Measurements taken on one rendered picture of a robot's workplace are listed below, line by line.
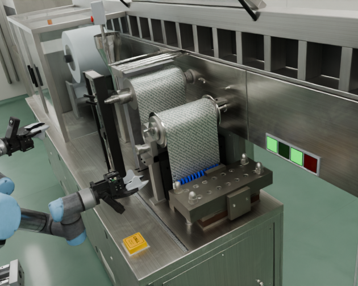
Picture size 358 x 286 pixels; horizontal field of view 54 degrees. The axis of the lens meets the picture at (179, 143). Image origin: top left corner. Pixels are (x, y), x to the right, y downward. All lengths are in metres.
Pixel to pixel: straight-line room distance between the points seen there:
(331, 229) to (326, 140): 1.70
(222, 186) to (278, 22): 0.63
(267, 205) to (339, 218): 1.46
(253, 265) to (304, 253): 1.04
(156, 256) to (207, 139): 0.50
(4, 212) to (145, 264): 0.53
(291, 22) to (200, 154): 0.63
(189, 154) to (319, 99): 0.56
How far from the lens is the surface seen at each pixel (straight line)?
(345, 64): 1.08
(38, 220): 1.38
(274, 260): 1.71
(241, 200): 1.41
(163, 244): 1.38
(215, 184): 1.43
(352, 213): 3.00
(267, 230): 1.55
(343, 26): 1.06
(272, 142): 1.36
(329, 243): 2.72
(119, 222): 1.53
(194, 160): 1.47
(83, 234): 1.39
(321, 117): 1.17
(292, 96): 1.22
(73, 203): 1.30
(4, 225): 1.05
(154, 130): 1.37
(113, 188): 1.32
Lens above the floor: 1.83
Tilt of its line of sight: 27 degrees down
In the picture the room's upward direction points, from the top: 8 degrees counter-clockwise
